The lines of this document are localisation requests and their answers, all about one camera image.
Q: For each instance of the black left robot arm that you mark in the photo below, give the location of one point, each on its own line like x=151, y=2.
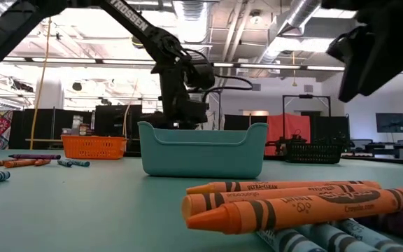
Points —
x=142, y=24

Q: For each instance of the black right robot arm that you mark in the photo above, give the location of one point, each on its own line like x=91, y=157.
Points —
x=380, y=3

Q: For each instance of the clear plastic centre tray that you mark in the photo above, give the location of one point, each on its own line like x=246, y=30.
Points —
x=201, y=157

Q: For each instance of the black partition panel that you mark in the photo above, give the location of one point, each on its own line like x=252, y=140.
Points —
x=331, y=129
x=47, y=126
x=243, y=122

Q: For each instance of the ceiling light strip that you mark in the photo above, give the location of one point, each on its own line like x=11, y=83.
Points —
x=275, y=66
x=82, y=61

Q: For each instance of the orange plastic basket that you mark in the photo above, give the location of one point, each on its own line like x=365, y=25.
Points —
x=93, y=147

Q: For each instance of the red partition cloth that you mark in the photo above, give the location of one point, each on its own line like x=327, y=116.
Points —
x=289, y=129

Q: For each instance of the office desk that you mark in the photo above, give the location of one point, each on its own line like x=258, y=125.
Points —
x=380, y=148

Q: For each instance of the stacked small boxes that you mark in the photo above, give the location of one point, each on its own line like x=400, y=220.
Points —
x=82, y=127

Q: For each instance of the black plastic basket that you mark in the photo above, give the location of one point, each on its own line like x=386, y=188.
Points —
x=313, y=153

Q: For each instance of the green table mat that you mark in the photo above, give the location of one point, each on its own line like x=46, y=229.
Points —
x=82, y=210

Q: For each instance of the purple crayon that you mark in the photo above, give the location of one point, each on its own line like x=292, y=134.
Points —
x=33, y=156
x=397, y=224

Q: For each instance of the wall monitor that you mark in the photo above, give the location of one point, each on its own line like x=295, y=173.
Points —
x=392, y=122

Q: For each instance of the black stand frame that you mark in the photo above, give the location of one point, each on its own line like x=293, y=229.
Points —
x=306, y=96

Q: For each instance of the silver ventilation duct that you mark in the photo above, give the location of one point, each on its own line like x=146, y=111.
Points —
x=194, y=14
x=292, y=24

